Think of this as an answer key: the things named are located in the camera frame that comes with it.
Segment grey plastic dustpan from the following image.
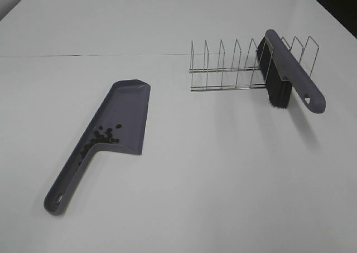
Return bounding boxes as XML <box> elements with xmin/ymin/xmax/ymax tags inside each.
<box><xmin>44</xmin><ymin>79</ymin><xmax>151</xmax><ymax>216</ymax></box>

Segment pile of coffee beans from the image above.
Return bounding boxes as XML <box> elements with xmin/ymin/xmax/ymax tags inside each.
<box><xmin>78</xmin><ymin>124</ymin><xmax>122</xmax><ymax>166</ymax></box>

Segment grey hand brush black bristles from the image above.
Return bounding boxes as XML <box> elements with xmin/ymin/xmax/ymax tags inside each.
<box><xmin>257</xmin><ymin>29</ymin><xmax>326</xmax><ymax>114</ymax></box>

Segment metal wire rack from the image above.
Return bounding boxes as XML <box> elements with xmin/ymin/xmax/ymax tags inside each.
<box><xmin>189</xmin><ymin>36</ymin><xmax>320</xmax><ymax>92</ymax></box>

